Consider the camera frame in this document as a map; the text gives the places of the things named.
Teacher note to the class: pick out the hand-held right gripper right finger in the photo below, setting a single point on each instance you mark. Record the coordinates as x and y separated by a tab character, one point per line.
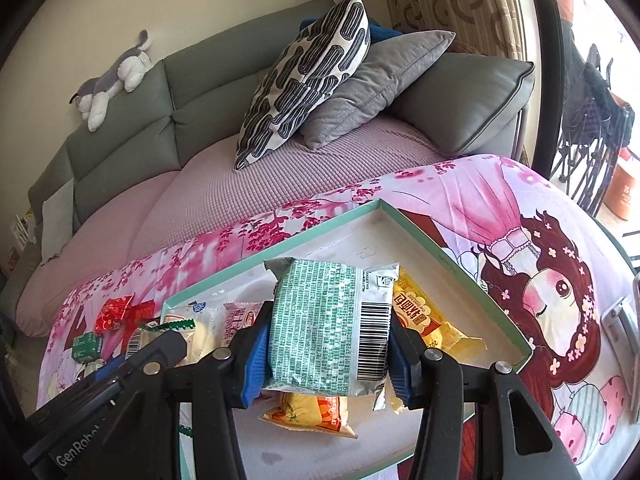
400	365

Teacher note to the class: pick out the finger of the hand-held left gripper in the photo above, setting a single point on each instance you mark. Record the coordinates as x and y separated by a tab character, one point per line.
113	361

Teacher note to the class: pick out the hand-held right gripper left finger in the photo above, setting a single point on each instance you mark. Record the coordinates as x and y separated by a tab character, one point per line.
252	360

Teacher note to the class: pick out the pink swiss roll packet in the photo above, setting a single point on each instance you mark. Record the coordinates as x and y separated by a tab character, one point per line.
242	317

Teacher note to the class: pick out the green-edged clear packet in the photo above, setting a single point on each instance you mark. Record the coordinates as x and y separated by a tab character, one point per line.
160	340

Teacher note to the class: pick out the yellow cake packet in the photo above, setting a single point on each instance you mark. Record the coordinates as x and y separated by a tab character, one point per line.
440	330

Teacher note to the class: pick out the clear steamed cake packet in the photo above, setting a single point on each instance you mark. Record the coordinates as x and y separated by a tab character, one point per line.
205	330

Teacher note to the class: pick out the green patterned snack packet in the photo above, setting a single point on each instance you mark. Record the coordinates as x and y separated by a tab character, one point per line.
325	330

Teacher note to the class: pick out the orange striped cake packet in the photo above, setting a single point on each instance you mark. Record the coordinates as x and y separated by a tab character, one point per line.
310	415

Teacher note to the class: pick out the teal shallow box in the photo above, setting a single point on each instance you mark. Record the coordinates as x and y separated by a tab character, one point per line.
450	270

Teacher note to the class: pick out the small green packet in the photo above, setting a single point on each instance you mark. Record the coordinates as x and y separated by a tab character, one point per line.
87	347

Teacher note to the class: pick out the red foil candy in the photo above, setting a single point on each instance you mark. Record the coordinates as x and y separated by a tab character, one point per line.
117	315

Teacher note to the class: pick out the light grey cushion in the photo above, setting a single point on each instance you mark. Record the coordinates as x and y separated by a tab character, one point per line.
57	220

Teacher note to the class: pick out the white small rack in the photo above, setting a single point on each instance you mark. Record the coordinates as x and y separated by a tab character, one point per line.
22	232

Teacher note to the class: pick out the printed blanket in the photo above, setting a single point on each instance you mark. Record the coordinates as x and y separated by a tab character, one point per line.
450	200

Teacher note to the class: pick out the pink textured sofa cover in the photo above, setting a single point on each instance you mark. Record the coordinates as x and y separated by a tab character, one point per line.
200	195

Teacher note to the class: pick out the silver metal device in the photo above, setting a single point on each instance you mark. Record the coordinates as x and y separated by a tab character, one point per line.
622	325

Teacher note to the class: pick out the grey sofa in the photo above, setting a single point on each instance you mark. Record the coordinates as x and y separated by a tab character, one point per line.
200	90

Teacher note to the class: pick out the grey and white plush toy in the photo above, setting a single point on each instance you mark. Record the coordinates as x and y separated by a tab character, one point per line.
115	80

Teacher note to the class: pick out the brown bucket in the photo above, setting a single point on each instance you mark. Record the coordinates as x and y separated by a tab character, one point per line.
620	185

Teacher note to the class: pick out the grey pillow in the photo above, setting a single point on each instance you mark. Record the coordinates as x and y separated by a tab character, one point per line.
380	80

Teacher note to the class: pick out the black and white patterned pillow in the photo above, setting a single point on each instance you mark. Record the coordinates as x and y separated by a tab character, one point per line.
305	75

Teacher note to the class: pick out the black folding chair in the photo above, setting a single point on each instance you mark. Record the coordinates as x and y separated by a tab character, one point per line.
590	110

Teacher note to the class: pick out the dark window frame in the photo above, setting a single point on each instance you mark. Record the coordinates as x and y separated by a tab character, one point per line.
545	60

